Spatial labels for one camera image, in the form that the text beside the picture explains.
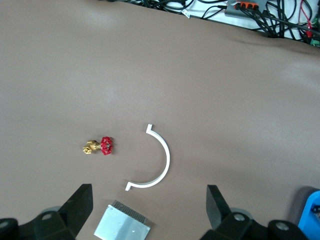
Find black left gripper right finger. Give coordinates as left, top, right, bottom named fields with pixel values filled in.
left=199, top=184, right=310, bottom=240

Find brass valve red handle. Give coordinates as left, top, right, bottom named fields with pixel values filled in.
left=82, top=136, right=115, bottom=156

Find tangled black cables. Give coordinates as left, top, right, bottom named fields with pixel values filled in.
left=249, top=0, right=320, bottom=42

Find black looped cable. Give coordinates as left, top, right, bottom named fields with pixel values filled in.
left=136, top=0, right=227, bottom=21

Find brown table mat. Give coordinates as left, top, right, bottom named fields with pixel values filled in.
left=0, top=0, right=320, bottom=240

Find white curved bracket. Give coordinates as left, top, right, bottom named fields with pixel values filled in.
left=124, top=123, right=171, bottom=192

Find blue plastic tray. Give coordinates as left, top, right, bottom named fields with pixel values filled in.
left=297, top=189, right=320, bottom=235

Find grey hub orange plugs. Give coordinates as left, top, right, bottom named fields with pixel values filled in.
left=223, top=0, right=268, bottom=18

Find silver metal box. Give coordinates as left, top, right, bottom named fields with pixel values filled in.
left=93, top=199, right=152, bottom=240

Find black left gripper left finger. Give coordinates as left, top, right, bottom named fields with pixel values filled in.
left=0, top=183, right=94, bottom=240

